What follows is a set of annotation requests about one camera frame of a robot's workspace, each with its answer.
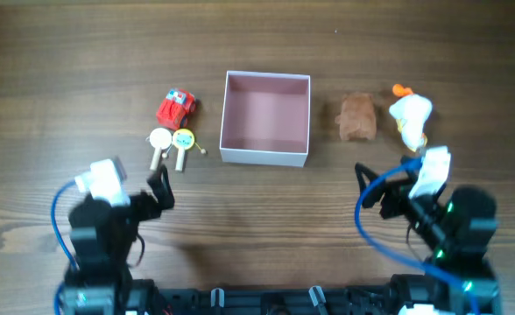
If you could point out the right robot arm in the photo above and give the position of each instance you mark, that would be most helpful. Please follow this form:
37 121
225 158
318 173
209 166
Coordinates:
456 278

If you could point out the brown plush bear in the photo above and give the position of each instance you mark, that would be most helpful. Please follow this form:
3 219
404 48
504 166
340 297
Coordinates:
357 120

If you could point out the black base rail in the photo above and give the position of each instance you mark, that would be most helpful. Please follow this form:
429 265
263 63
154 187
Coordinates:
311 301

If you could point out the white orange plush duck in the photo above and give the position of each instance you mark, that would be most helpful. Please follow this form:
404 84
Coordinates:
410 112

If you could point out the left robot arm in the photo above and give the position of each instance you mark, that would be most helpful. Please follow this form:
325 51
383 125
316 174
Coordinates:
103 227

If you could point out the red toy fire truck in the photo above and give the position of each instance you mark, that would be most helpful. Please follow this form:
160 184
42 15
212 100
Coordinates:
175 108

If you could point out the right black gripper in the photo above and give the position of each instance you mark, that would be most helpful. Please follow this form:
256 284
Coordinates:
396 192

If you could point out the yellow wooden rattle drum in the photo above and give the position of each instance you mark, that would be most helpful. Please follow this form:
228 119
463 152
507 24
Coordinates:
183 141

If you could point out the white wooden rattle drum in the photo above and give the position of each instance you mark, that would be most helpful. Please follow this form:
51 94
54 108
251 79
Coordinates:
160 139

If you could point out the pink white cardboard box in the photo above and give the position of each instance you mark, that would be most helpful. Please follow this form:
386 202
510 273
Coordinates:
266 118

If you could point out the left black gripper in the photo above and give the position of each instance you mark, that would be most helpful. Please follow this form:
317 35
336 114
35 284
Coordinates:
162 192

